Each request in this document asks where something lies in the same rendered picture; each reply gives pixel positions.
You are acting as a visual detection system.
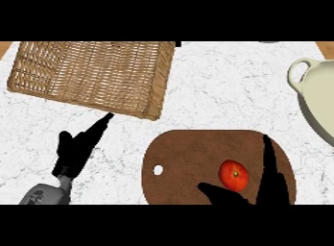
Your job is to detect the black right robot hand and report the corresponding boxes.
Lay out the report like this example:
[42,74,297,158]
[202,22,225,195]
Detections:
[195,134,291,206]

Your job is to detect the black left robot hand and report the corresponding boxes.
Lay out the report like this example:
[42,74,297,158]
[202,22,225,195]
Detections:
[51,111,116,180]

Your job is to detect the red tomato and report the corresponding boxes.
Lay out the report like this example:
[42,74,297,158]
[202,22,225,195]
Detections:
[217,159,250,193]

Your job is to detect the brown wooden cutting board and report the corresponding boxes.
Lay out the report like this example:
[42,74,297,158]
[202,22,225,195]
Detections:
[141,129,297,206]

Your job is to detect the wicker basket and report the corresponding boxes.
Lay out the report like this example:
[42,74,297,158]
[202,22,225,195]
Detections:
[5,41,176,122]

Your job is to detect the cream pot with handle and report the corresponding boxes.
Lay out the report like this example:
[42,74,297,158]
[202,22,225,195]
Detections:
[285,57,334,157]

